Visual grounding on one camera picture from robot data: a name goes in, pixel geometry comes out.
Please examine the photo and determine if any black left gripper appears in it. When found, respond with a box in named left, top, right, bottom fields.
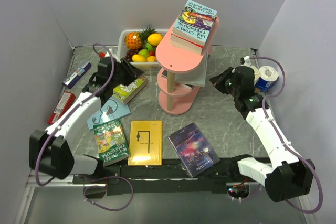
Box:
left=110, top=57, right=145, bottom=88

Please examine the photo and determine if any grey Great Gatsby book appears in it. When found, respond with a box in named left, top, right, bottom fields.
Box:
left=175, top=55, right=209, bottom=87

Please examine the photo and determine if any red 13-Storey Treehouse book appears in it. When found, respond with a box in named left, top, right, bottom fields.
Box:
left=171, top=33, right=204, bottom=48

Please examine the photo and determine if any blue 143-Storey Treehouse book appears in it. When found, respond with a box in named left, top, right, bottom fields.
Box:
left=171, top=0, right=217, bottom=45

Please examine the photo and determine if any purple shrink-wrapped Robinson Crusoe book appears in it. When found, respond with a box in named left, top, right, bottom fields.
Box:
left=168, top=123, right=220, bottom=178

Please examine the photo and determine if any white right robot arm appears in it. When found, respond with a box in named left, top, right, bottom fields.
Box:
left=210, top=66, right=315, bottom=202

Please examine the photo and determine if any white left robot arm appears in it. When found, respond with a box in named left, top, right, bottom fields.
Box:
left=29, top=57, right=143, bottom=183

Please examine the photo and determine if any yellow mango front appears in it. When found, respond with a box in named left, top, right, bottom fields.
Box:
left=132, top=54, right=147, bottom=62

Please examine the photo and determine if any lime green paperback book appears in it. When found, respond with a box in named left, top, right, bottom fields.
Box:
left=113, top=76, right=148, bottom=105

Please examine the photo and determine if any dark red grapes bunch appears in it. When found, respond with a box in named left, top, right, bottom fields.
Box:
left=125, top=49, right=139, bottom=62

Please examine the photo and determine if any orange fruit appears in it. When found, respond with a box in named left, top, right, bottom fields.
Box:
left=146, top=56, right=157, bottom=62

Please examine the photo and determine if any green pear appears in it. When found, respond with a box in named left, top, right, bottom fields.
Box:
left=138, top=48, right=149, bottom=59

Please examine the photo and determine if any white plastic fruit basket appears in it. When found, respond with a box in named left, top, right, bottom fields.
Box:
left=117, top=29, right=170, bottom=71

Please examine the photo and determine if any red strawberries cluster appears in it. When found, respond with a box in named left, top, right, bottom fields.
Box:
left=148, top=50, right=155, bottom=56

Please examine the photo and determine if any black book on shelf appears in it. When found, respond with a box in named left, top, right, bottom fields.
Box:
left=161, top=70, right=194, bottom=90

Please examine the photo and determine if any orange pineapple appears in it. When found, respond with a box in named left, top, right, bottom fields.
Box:
left=124, top=31, right=143, bottom=49

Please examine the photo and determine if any beige wrapped toilet roll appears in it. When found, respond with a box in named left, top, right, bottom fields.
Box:
left=251, top=66, right=260, bottom=85

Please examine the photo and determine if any light blue cat booklet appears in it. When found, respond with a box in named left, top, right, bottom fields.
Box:
left=87, top=98, right=131, bottom=130

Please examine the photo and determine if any yellow lemon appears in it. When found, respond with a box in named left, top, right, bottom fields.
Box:
left=148, top=33, right=163, bottom=46

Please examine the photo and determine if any pink three-tier wooden shelf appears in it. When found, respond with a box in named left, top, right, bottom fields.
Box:
left=156, top=18, right=220, bottom=115

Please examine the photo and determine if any floral Little Women book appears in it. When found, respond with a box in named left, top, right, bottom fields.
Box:
left=171, top=40, right=203, bottom=55

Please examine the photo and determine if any blue wrapped toilet roll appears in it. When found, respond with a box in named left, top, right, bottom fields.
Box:
left=255, top=66, right=279, bottom=92

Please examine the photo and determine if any purple white toothpaste box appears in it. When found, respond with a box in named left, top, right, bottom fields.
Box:
left=61, top=60, right=91, bottom=89

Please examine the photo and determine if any red rectangular box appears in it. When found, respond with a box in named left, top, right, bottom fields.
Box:
left=47, top=91, right=76, bottom=125

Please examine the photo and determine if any green 104-Storey Treehouse book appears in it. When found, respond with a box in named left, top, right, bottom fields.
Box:
left=93, top=119, right=130, bottom=167

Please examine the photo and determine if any yellow file folder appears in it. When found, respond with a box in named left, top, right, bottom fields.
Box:
left=128, top=121, right=162, bottom=166

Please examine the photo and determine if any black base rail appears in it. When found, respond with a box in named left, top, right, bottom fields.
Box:
left=72, top=158, right=254, bottom=196

